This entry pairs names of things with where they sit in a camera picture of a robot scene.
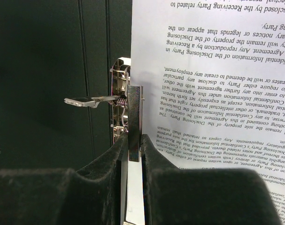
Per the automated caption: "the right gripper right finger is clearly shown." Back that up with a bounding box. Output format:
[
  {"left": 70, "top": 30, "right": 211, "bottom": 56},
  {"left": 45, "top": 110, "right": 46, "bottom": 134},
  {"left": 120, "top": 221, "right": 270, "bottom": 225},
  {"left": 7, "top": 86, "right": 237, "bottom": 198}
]
[{"left": 141, "top": 135, "right": 281, "bottom": 225}]

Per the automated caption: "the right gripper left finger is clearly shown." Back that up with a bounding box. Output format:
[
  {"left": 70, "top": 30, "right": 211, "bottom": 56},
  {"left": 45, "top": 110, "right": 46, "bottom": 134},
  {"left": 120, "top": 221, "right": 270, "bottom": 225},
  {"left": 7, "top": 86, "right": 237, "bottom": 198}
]
[{"left": 0, "top": 134, "right": 128, "bottom": 225}]

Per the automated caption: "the metal folder clip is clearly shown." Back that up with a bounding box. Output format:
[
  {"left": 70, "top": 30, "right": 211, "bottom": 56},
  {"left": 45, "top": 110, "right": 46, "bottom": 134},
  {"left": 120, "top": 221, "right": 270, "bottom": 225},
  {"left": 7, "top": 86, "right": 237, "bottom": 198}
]
[{"left": 64, "top": 57, "right": 144, "bottom": 162}]

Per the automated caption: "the printed paper sheet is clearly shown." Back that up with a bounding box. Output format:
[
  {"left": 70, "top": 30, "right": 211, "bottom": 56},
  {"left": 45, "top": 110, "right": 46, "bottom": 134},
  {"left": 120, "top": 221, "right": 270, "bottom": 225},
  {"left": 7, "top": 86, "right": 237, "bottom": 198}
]
[{"left": 131, "top": 0, "right": 285, "bottom": 225}]

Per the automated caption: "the grey black file folder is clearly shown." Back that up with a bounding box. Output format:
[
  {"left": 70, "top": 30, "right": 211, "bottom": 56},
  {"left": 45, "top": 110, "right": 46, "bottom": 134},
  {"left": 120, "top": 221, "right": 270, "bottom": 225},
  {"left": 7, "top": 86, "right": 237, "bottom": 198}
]
[{"left": 0, "top": 0, "right": 132, "bottom": 169}]

